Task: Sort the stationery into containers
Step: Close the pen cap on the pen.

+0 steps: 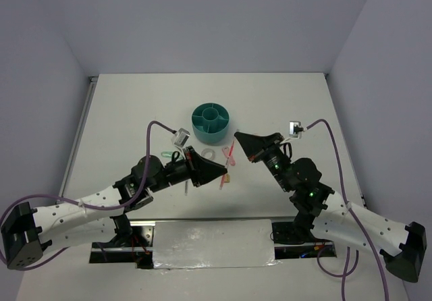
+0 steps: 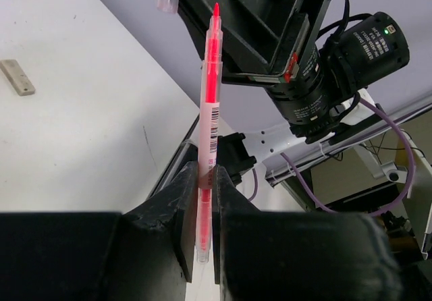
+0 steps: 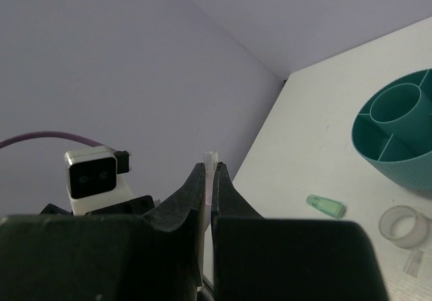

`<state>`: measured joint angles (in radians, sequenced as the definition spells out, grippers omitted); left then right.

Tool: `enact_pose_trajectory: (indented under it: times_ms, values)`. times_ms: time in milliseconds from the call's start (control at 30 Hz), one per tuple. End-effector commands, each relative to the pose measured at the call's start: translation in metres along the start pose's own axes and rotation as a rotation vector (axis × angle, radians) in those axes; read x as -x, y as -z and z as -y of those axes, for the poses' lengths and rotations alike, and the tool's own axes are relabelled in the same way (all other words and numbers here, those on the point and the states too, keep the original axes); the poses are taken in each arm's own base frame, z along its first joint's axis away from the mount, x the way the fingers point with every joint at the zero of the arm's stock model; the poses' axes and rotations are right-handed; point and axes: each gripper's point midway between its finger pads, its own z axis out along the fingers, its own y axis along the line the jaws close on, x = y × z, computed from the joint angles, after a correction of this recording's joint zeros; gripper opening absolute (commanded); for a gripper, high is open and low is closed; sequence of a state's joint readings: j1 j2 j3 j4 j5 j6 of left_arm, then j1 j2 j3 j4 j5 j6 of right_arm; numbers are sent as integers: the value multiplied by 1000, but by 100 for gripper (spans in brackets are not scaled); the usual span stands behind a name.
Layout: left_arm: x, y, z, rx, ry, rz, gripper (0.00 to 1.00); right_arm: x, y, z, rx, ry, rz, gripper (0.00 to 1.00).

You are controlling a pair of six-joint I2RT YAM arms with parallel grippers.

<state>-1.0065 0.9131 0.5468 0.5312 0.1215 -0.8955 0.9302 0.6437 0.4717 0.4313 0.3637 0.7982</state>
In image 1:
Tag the red pen clear barrel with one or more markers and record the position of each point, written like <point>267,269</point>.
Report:
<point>227,164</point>

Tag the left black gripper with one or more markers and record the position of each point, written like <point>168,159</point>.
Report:
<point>202,170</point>

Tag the pink translucent correction tape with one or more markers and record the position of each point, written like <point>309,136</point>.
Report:
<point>226,151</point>

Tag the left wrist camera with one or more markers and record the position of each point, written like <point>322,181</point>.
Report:
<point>180,138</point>

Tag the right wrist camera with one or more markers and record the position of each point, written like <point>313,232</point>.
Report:
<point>295,130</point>

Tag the silver foil sheet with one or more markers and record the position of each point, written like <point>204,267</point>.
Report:
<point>213,244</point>

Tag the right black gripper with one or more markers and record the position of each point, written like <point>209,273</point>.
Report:
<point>254,145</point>

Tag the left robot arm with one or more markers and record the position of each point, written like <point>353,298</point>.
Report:
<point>28,233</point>

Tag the teal round compartment organizer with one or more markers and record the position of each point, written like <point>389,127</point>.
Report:
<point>210,123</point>

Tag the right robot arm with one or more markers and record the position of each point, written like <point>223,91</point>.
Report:
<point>324,214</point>

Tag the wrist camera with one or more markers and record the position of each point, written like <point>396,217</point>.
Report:
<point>180,138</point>
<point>295,130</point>

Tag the aluminium rail left edge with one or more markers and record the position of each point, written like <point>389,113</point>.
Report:
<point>77,138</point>

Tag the clear tape roll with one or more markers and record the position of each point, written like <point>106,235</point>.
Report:
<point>208,153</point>

